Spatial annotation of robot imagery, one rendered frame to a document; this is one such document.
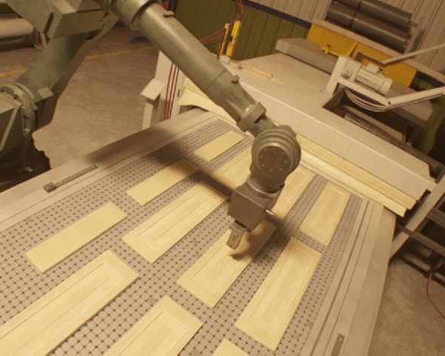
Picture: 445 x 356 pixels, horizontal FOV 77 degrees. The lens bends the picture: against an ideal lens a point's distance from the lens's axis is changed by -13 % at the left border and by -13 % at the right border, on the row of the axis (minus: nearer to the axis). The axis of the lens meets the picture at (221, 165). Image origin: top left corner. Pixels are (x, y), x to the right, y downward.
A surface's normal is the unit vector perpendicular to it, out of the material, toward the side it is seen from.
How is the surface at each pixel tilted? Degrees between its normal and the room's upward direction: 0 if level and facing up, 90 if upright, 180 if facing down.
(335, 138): 90
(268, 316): 0
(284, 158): 90
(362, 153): 90
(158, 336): 0
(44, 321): 0
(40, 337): 11
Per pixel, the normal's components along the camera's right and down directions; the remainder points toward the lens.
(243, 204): -0.52, 0.37
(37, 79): -0.22, 0.38
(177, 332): 0.41, -0.68
